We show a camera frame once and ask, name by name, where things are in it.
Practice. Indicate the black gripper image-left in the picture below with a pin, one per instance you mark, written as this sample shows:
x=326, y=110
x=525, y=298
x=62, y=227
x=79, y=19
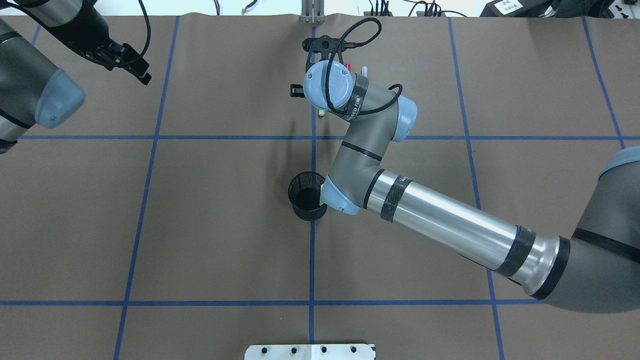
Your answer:
x=296, y=91

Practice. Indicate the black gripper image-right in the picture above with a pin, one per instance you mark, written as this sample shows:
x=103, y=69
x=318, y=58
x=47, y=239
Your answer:
x=93, y=46

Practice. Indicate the grey robot arm image-right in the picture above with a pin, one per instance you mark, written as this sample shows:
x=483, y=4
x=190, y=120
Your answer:
x=34, y=90

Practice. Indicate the grey robot arm image-left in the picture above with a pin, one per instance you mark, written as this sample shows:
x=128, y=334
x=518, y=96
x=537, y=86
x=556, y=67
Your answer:
x=595, y=270

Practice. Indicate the black mesh pen cup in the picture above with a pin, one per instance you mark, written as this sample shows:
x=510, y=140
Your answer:
x=304, y=194

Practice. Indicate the black braided cable image-left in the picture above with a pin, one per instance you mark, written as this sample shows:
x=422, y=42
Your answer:
x=354, y=107

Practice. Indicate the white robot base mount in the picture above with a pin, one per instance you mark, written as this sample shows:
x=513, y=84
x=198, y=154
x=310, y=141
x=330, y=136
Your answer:
x=326, y=351

